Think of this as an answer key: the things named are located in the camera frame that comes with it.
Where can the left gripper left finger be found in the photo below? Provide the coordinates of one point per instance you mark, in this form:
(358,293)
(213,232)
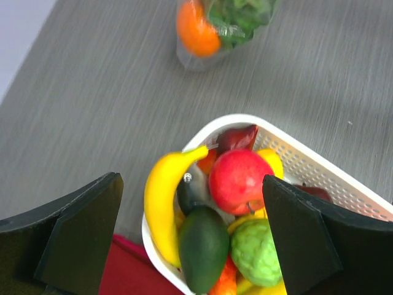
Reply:
(61,247)

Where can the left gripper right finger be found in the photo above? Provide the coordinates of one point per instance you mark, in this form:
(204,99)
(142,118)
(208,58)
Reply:
(324,248)

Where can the orange fruit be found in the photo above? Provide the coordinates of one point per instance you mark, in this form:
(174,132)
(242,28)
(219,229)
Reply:
(197,35)

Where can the clear zip top bag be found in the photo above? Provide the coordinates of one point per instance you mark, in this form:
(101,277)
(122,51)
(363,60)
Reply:
(193,63)

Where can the dark red mangosteen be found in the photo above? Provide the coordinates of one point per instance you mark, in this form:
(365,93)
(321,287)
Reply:
(316,191)

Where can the small green cabbage ball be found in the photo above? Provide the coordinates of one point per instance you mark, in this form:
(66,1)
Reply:
(254,254)

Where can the red folded cloth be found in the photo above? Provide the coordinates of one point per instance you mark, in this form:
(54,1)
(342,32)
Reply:
(128,271)

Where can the small yellow banana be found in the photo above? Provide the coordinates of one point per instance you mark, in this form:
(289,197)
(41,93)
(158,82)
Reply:
(259,214)

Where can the lone yellow banana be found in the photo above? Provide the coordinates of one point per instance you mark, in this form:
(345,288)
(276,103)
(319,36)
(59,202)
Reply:
(245,287)

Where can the white perforated fruit basket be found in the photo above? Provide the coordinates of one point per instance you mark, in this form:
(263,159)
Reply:
(301,165)

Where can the yellow lemon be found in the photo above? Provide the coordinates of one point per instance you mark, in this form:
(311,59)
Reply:
(273,160)

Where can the small orange carrot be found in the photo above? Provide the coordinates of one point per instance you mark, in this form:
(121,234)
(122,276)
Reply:
(226,284)

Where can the single yellow banana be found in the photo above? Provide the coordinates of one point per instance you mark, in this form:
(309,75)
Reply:
(159,194)

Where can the red apple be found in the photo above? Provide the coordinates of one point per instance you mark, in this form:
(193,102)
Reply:
(236,181)

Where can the green avocado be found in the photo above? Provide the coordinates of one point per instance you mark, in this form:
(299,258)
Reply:
(203,248)

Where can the dark eggplant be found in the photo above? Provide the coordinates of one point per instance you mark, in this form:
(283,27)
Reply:
(192,190)

